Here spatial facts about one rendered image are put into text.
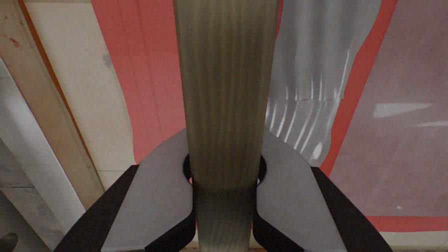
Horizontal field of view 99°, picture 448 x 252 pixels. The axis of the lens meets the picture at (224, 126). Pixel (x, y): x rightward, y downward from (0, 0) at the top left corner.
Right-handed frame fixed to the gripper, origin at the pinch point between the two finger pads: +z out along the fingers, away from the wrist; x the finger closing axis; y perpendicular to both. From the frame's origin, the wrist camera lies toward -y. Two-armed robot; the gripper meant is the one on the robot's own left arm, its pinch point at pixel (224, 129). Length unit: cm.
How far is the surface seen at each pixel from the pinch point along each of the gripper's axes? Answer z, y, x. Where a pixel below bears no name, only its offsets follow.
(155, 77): 5.6, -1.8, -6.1
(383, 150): 5.6, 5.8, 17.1
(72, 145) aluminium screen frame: 4.1, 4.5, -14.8
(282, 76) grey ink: 5.3, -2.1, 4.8
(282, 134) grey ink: 5.1, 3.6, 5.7
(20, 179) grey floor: 101, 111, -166
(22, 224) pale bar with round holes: 1.5, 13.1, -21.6
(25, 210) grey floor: 101, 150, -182
